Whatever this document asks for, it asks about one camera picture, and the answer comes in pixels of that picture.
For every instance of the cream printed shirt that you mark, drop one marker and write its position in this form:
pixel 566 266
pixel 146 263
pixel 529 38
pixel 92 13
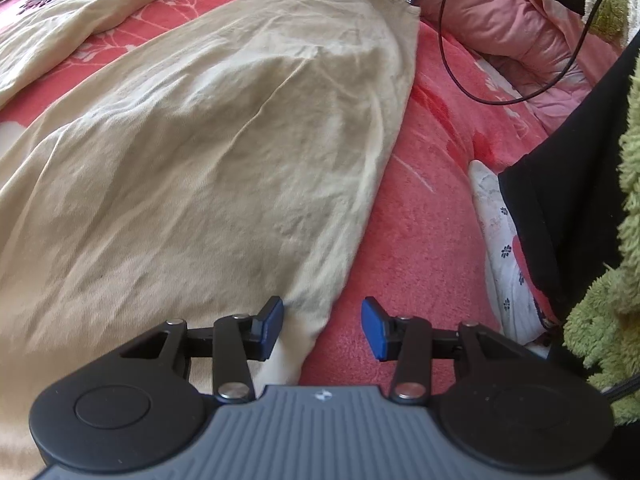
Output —
pixel 125 0

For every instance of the white floral sock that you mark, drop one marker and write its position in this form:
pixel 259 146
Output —
pixel 500 240

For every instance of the beige pants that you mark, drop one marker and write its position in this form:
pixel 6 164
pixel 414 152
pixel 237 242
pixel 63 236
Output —
pixel 200 160

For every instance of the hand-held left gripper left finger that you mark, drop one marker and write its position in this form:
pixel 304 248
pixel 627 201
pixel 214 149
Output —
pixel 272 327

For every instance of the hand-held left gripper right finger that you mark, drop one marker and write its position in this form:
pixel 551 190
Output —
pixel 375 327

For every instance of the person's black trouser leg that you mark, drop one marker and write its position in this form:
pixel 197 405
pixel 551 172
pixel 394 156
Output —
pixel 565 200

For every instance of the green fleece robe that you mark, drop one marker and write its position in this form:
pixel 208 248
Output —
pixel 605 320

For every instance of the red floral blanket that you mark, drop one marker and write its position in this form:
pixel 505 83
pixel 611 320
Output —
pixel 425 210

